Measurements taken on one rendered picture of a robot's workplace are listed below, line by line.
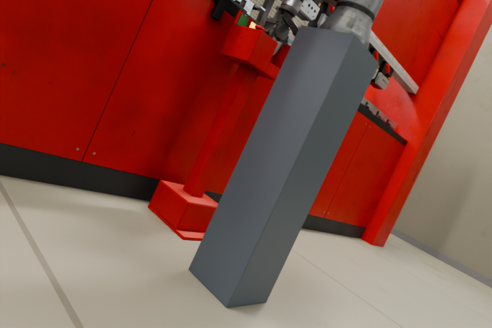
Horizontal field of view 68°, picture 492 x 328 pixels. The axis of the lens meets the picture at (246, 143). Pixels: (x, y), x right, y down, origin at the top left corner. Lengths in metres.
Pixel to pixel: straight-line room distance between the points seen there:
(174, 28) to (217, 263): 0.84
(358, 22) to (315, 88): 0.22
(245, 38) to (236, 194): 0.60
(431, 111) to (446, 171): 1.59
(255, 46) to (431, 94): 2.19
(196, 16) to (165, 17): 0.13
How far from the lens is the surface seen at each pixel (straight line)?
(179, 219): 1.36
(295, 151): 0.95
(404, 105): 3.34
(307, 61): 1.03
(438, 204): 4.71
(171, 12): 1.41
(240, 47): 1.38
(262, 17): 2.85
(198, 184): 1.43
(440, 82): 3.33
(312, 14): 2.07
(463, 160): 4.74
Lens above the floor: 0.46
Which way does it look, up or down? 3 degrees down
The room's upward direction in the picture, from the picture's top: 25 degrees clockwise
